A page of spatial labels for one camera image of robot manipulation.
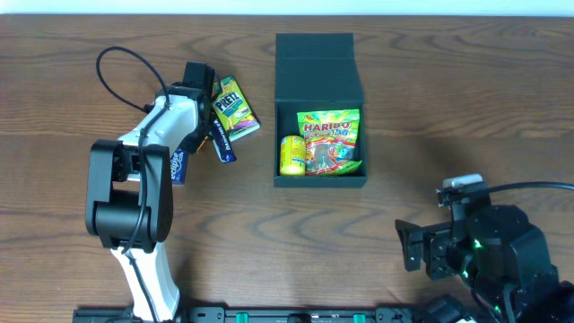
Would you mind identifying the blue Eclipse gum pack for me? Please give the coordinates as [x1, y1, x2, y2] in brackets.
[170, 149, 187, 185]

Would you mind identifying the dark blue chocolate bar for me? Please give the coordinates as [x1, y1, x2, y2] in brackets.
[209, 118, 237, 163]

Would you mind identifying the small orange snack packet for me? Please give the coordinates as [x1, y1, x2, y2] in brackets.
[197, 135, 210, 151]

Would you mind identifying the green Pretz snack box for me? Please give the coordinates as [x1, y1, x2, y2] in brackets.
[213, 76, 260, 141]

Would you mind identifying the Haribo gummy candy bag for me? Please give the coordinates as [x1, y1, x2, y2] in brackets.
[297, 109, 361, 176]

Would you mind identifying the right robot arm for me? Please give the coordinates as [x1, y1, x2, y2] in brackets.
[395, 205, 573, 322]

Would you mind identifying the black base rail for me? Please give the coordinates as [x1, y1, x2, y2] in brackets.
[72, 307, 423, 323]

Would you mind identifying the yellow Mentos gum bottle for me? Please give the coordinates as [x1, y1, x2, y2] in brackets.
[279, 135, 306, 176]

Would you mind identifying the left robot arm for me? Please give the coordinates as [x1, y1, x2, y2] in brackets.
[86, 83, 213, 322]

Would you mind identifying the black gift box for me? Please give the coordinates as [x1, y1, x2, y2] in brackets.
[274, 33, 368, 188]

